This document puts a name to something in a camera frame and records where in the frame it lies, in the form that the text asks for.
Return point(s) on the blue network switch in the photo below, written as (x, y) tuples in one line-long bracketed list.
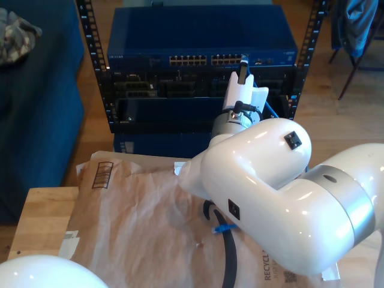
[(195, 33)]

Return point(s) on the blue sofa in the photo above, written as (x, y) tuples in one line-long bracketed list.
[(39, 120)]

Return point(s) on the black metal chair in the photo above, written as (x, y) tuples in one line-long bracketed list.
[(349, 75)]

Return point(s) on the brown paper mailer envelope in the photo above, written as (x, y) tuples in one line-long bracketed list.
[(135, 225)]

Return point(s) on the camouflage cloth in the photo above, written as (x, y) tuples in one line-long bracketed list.
[(15, 39)]

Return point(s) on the black rack frame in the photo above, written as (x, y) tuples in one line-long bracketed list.
[(91, 39)]

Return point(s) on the black rack server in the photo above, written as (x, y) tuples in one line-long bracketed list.
[(180, 87)]

